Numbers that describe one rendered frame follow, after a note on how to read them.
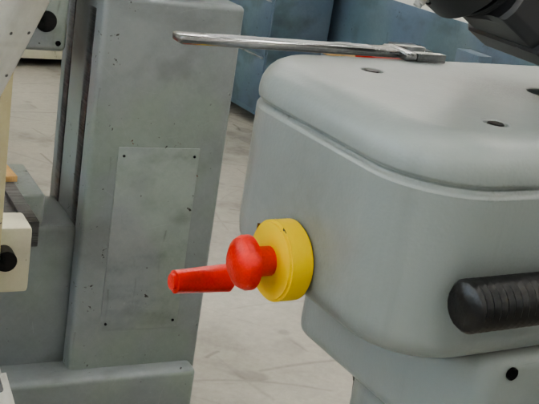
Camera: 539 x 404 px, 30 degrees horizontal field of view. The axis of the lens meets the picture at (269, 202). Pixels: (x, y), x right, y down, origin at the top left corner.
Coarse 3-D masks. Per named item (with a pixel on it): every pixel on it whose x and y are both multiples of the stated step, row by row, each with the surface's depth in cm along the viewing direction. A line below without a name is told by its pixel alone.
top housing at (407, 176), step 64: (320, 64) 78; (384, 64) 82; (448, 64) 87; (256, 128) 78; (320, 128) 70; (384, 128) 65; (448, 128) 64; (512, 128) 66; (256, 192) 78; (320, 192) 70; (384, 192) 64; (448, 192) 63; (512, 192) 64; (320, 256) 71; (384, 256) 65; (448, 256) 64; (512, 256) 66; (384, 320) 66; (448, 320) 66
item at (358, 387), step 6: (354, 384) 91; (360, 384) 90; (354, 390) 91; (360, 390) 89; (366, 390) 89; (354, 396) 91; (360, 396) 89; (366, 396) 89; (372, 396) 88; (354, 402) 91; (360, 402) 89; (366, 402) 89; (372, 402) 88; (378, 402) 87
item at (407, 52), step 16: (176, 32) 77; (192, 32) 78; (256, 48) 79; (272, 48) 80; (288, 48) 81; (304, 48) 81; (320, 48) 82; (336, 48) 83; (352, 48) 83; (368, 48) 84; (384, 48) 85; (400, 48) 87; (416, 48) 89
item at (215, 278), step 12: (168, 276) 82; (180, 276) 81; (192, 276) 81; (204, 276) 82; (216, 276) 82; (228, 276) 83; (180, 288) 81; (192, 288) 81; (204, 288) 82; (216, 288) 82; (228, 288) 83
